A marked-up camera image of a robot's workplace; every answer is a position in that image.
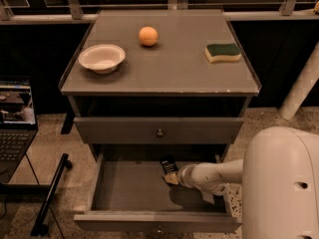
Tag open black laptop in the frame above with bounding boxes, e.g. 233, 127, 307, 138
0, 77, 38, 184

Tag white paper bowl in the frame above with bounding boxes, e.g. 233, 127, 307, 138
79, 44, 126, 74

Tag black rxbar chocolate wrapper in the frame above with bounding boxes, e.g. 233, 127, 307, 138
160, 156, 178, 175

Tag closed grey top drawer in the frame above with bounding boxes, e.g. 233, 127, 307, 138
74, 117, 243, 144

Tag open grey middle drawer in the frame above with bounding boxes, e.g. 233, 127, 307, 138
74, 155, 241, 233

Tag black stand leg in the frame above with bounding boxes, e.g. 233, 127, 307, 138
30, 153, 72, 236

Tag grey drawer cabinet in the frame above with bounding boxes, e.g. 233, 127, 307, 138
60, 10, 260, 160

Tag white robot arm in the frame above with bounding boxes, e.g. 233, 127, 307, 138
162, 126, 319, 239

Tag white pillar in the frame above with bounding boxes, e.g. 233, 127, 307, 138
279, 49, 319, 120

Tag metal window railing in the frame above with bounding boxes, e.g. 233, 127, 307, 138
0, 0, 319, 24

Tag orange ball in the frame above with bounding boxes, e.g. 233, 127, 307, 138
139, 27, 159, 47

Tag yellow green sponge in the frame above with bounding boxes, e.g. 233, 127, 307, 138
204, 43, 241, 63

